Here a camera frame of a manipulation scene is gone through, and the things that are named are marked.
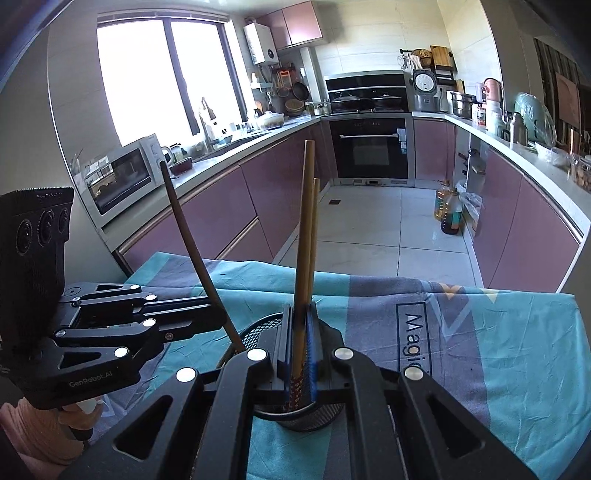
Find white microwave oven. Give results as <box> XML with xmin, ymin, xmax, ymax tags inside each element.
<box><xmin>71</xmin><ymin>134</ymin><xmax>163</xmax><ymax>228</ymax></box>

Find pink kitchen appliance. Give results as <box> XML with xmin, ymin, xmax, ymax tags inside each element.
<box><xmin>482</xmin><ymin>78</ymin><xmax>504</xmax><ymax>105</ymax></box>

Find green dome food cover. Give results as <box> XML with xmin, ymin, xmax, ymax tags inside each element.
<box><xmin>514</xmin><ymin>92</ymin><xmax>556</xmax><ymax>145</ymax></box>

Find white rice cooker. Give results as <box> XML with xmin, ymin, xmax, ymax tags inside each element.
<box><xmin>410</xmin><ymin>69</ymin><xmax>442</xmax><ymax>113</ymax></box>

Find wooden chopstick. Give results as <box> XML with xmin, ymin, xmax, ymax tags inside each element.
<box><xmin>160</xmin><ymin>161</ymin><xmax>246</xmax><ymax>354</ymax></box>
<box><xmin>301</xmin><ymin>178</ymin><xmax>321</xmax><ymax>309</ymax></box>
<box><xmin>290</xmin><ymin>140</ymin><xmax>316</xmax><ymax>409</ymax></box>

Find black built-in oven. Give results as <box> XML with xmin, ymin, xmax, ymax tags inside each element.
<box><xmin>329</xmin><ymin>117</ymin><xmax>412</xmax><ymax>182</ymax></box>

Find black lidded wok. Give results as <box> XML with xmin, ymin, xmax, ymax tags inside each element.
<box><xmin>330</xmin><ymin>92</ymin><xmax>370</xmax><ymax>112</ymax></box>

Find clear plastic bag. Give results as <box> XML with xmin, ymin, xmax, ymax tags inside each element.
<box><xmin>461</xmin><ymin>191</ymin><xmax>484</xmax><ymax>223</ymax></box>

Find dark cooking oil bottle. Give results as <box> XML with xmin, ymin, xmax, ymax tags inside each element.
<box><xmin>441</xmin><ymin>187</ymin><xmax>463</xmax><ymax>236</ymax></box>

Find black lidded pan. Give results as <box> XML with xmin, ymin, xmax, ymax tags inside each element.
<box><xmin>371</xmin><ymin>94</ymin><xmax>407</xmax><ymax>112</ymax></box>

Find pink base cabinets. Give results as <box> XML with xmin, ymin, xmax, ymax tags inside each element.
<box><xmin>412</xmin><ymin>117</ymin><xmax>583</xmax><ymax>295</ymax></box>
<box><xmin>115</xmin><ymin>119</ymin><xmax>334</xmax><ymax>274</ymax></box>

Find black range hood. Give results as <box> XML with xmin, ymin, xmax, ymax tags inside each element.
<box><xmin>324</xmin><ymin>71</ymin><xmax>410</xmax><ymax>101</ymax></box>

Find yellow cooking oil bottle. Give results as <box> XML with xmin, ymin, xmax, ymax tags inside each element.
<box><xmin>433</xmin><ymin>180</ymin><xmax>453</xmax><ymax>222</ymax></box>

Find teal and grey tablecloth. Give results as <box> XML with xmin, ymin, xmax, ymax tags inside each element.
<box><xmin>92</xmin><ymin>251</ymin><xmax>591</xmax><ymax>480</ymax></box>

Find white water heater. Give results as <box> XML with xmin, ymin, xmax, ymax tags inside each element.
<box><xmin>244</xmin><ymin>22</ymin><xmax>278</xmax><ymax>66</ymax></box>

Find person's left forearm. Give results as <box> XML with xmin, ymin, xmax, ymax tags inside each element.
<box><xmin>0</xmin><ymin>398</ymin><xmax>90</xmax><ymax>468</ymax></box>

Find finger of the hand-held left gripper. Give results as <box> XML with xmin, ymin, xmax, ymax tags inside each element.
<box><xmin>53</xmin><ymin>306</ymin><xmax>228</xmax><ymax>356</ymax></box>
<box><xmin>59</xmin><ymin>282</ymin><xmax>216</xmax><ymax>315</ymax></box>

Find steel stock pot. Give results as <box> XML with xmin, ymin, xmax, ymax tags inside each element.
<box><xmin>449</xmin><ymin>91</ymin><xmax>476</xmax><ymax>117</ymax></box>

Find pink wall cabinet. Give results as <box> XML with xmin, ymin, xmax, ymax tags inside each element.
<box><xmin>256</xmin><ymin>2</ymin><xmax>324</xmax><ymax>49</ymax></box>

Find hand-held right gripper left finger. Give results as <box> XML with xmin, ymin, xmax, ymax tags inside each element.
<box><xmin>55</xmin><ymin>305</ymin><xmax>297</xmax><ymax>480</ymax></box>

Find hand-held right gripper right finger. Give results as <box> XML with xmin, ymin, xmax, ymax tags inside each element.
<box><xmin>305</xmin><ymin>307</ymin><xmax>541</xmax><ymax>480</ymax></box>

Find black mesh utensil holder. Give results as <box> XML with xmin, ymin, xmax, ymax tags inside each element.
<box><xmin>219</xmin><ymin>311</ymin><xmax>347</xmax><ymax>433</ymax></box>

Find steel thermos jug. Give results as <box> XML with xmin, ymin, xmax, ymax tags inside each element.
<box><xmin>508</xmin><ymin>112</ymin><xmax>528</xmax><ymax>148</ymax></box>

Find kitchen window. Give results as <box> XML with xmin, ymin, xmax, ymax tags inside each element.
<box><xmin>96</xmin><ymin>17</ymin><xmax>246</xmax><ymax>149</ymax></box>

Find person's left hand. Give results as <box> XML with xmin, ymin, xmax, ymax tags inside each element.
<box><xmin>59</xmin><ymin>399</ymin><xmax>105</xmax><ymax>433</ymax></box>

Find kitchen faucet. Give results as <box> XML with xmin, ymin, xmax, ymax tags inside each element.
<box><xmin>198</xmin><ymin>97</ymin><xmax>217</xmax><ymax>149</ymax></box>

